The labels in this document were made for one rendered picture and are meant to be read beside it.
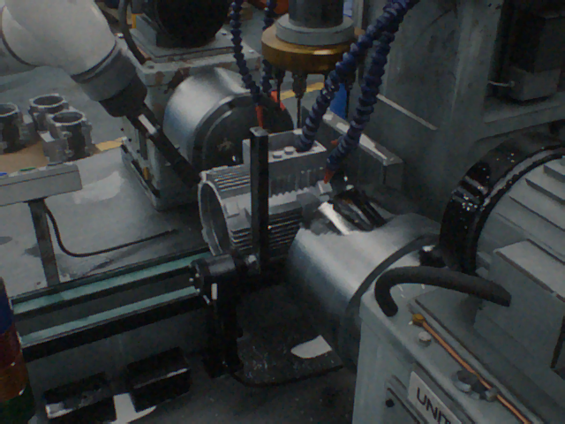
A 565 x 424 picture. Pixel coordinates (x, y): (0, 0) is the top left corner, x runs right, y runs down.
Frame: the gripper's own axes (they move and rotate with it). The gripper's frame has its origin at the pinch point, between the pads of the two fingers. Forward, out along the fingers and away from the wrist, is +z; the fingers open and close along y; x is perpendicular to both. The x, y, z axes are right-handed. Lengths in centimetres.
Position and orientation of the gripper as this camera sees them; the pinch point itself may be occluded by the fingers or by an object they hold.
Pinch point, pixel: (184, 170)
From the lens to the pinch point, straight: 118.7
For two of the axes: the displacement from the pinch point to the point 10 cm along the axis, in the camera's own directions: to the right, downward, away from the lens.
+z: 4.4, 6.2, 6.4
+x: -7.8, 6.3, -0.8
